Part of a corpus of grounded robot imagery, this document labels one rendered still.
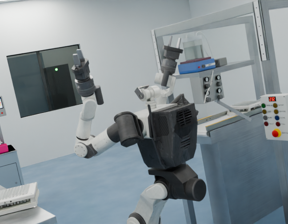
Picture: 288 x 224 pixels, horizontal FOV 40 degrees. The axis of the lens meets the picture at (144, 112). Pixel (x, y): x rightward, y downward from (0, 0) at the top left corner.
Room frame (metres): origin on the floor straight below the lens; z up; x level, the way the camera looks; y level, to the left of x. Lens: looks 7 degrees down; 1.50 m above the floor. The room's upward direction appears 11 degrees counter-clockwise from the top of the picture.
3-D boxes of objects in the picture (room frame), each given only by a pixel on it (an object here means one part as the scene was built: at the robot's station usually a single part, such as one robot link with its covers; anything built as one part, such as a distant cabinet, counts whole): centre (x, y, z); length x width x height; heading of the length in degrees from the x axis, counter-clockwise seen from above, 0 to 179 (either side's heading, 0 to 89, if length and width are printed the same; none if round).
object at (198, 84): (2.96, -0.50, 1.20); 0.22 x 0.11 x 0.20; 125
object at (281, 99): (2.24, -0.75, 1.03); 0.17 x 0.06 x 0.26; 35
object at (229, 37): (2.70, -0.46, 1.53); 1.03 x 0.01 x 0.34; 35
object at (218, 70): (3.18, -0.58, 1.31); 0.62 x 0.38 x 0.04; 125
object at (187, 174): (2.03, -0.10, 0.83); 0.28 x 0.13 x 0.18; 44
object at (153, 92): (2.09, -0.05, 1.30); 0.10 x 0.07 x 0.09; 134
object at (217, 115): (3.49, -0.81, 0.91); 1.32 x 0.02 x 0.03; 125
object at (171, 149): (2.05, -0.09, 1.10); 0.34 x 0.30 x 0.36; 134
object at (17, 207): (2.14, 0.79, 0.85); 0.24 x 0.24 x 0.02; 11
